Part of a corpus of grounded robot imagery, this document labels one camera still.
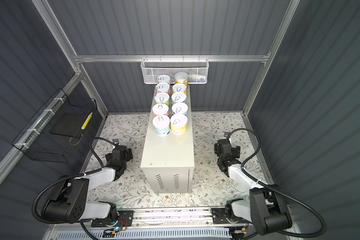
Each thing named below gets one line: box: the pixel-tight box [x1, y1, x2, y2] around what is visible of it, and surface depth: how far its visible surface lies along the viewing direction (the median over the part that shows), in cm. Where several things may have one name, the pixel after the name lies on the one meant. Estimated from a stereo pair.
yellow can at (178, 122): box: [170, 113, 188, 136], surface depth 64 cm
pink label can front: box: [157, 74, 171, 85], surface depth 84 cm
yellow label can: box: [154, 92, 170, 105], surface depth 74 cm
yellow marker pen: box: [81, 112, 93, 130], surface depth 80 cm
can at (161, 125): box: [152, 115, 171, 137], surface depth 64 cm
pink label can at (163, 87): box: [156, 82, 170, 95], surface depth 79 cm
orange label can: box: [174, 71, 189, 90], surface depth 81 cm
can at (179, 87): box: [172, 83, 187, 94], surface depth 78 cm
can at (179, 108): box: [171, 102, 189, 116], surface depth 69 cm
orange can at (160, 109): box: [152, 103, 169, 117], surface depth 68 cm
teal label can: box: [171, 92, 187, 103], surface depth 74 cm
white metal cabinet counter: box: [140, 120, 195, 194], surface depth 59 cm
